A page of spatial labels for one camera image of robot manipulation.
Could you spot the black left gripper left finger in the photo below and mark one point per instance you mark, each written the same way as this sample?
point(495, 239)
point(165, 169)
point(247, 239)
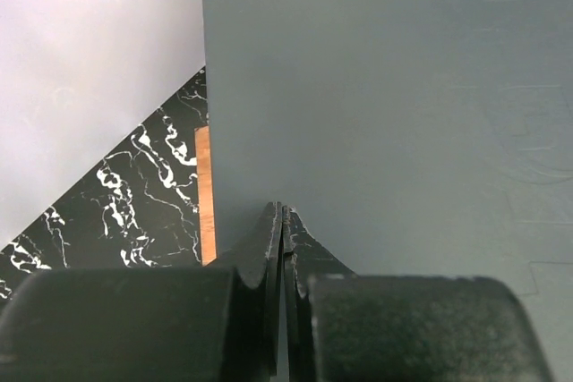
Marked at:
point(252, 321)

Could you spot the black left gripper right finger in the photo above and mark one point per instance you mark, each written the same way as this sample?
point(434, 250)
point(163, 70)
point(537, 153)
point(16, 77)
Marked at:
point(303, 258)

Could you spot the wooden board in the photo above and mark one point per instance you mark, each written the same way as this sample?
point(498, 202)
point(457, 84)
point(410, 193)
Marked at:
point(205, 196)

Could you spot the dark grey network switch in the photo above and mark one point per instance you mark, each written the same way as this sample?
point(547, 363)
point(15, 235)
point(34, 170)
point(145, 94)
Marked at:
point(413, 137)

